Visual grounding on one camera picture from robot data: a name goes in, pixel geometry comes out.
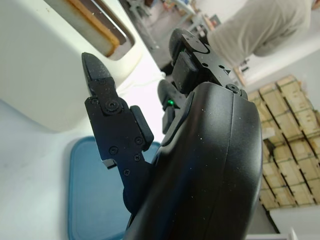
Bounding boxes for white two-slot toaster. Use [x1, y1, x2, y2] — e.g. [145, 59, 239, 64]
[0, 0, 144, 133]

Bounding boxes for standing person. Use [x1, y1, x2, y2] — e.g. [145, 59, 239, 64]
[206, 0, 312, 59]

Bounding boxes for blue plastic tray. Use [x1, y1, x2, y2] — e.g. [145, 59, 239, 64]
[67, 136, 162, 240]

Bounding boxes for toast slice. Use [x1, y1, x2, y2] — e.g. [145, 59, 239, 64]
[66, 0, 120, 57]

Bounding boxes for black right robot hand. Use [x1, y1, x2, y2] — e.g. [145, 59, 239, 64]
[81, 27, 264, 240]

